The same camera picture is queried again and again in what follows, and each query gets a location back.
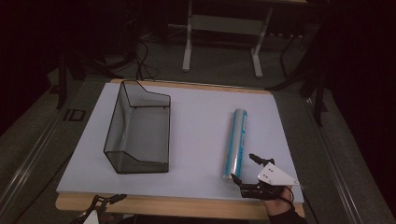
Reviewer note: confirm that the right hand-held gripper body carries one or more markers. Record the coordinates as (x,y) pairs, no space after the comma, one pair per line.
(274,177)

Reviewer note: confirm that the white metal table frame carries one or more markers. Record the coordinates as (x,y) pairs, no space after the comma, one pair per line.
(224,25)

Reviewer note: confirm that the black metal stand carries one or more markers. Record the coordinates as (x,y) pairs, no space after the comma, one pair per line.
(311,71)

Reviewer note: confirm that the metal floor rail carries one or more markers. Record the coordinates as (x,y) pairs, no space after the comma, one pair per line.
(336,174)
(28,161)

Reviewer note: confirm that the black square floor bracket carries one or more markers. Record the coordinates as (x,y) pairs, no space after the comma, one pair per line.
(74,115)

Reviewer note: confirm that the person's right hand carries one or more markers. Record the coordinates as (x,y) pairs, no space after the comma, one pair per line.
(278,205)

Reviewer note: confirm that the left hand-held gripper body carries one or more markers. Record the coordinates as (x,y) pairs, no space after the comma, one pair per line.
(91,218)

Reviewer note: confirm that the white table mat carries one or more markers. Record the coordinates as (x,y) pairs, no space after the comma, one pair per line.
(199,140)

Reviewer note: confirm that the blue and silver roll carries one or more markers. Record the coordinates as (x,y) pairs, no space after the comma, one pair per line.
(235,143)

